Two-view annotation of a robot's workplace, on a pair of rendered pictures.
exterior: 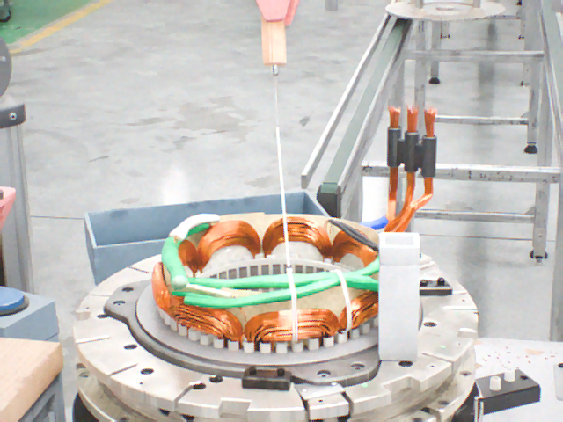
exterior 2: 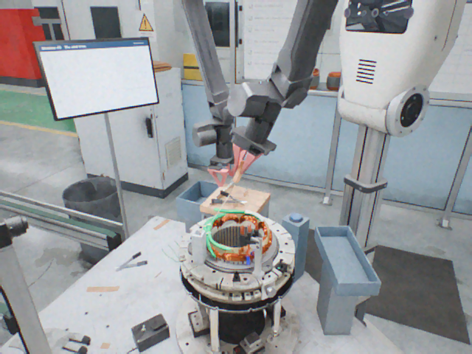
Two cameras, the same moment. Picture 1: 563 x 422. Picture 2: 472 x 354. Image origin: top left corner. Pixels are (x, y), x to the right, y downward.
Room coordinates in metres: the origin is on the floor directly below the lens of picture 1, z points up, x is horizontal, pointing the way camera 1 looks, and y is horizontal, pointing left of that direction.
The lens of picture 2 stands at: (1.00, -0.72, 1.68)
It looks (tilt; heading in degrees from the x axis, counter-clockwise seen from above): 26 degrees down; 102
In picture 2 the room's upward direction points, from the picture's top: straight up
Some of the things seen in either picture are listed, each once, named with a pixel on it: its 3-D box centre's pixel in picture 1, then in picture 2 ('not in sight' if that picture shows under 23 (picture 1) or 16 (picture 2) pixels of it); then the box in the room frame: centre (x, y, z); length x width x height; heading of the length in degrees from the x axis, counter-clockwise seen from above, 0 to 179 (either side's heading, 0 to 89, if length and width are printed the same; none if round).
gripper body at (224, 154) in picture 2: not in sight; (224, 150); (0.75, 0.25, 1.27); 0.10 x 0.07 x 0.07; 78
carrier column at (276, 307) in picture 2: not in sight; (276, 310); (0.97, -0.03, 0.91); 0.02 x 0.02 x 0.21
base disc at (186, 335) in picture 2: not in sight; (237, 319); (0.84, 0.01, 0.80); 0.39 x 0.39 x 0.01
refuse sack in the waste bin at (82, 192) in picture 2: not in sight; (96, 209); (-0.44, 1.06, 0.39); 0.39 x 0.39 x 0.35
